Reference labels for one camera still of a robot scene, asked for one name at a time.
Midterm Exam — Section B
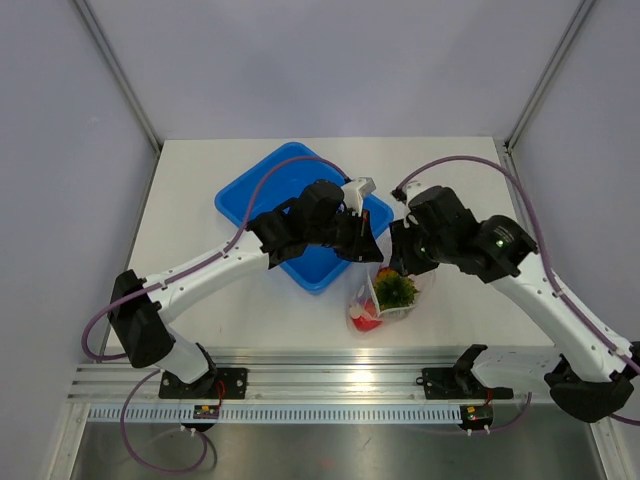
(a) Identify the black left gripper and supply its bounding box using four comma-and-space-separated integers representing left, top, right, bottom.
307, 207, 384, 263

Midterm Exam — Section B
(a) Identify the orange toy pineapple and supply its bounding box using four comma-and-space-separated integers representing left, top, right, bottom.
373, 267, 419, 311

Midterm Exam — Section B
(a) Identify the clear zip top bag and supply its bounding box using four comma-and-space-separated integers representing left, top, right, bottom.
345, 229, 439, 335

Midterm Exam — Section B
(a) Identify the dark red toy pomegranate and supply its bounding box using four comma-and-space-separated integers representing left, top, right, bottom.
348, 299, 383, 333

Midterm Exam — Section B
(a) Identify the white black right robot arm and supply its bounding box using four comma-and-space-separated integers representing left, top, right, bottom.
389, 182, 639, 423

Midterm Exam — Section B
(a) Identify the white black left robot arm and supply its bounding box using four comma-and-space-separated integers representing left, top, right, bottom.
108, 177, 383, 398

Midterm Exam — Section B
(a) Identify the blue plastic tray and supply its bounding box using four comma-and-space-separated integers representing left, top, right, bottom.
214, 142, 394, 295

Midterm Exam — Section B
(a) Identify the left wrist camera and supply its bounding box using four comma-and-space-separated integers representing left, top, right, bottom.
341, 177, 376, 216

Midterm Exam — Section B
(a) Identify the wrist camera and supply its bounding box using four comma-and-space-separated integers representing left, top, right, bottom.
341, 177, 376, 216
391, 180, 427, 205

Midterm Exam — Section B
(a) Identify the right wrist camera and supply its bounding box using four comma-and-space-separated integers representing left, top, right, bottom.
391, 180, 427, 205

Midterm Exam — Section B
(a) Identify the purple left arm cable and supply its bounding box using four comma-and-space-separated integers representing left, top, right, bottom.
79, 154, 351, 473

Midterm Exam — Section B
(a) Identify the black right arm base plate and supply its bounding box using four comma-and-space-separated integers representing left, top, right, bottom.
415, 367, 514, 401

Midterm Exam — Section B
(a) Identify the aluminium table edge rail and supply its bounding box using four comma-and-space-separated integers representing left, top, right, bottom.
67, 349, 571, 404

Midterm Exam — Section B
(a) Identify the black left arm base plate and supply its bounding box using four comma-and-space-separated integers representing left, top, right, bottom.
159, 367, 249, 400

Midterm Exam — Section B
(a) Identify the left aluminium frame post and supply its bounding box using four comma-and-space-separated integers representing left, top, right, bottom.
72, 0, 162, 156

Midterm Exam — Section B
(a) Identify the aluminium frame post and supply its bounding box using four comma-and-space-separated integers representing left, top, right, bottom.
72, 0, 162, 156
504, 0, 599, 156

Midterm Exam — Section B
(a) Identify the white slotted cable duct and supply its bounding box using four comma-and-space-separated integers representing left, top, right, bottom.
88, 404, 462, 425

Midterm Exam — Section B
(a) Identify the right aluminium frame post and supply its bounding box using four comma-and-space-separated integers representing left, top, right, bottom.
504, 0, 599, 156

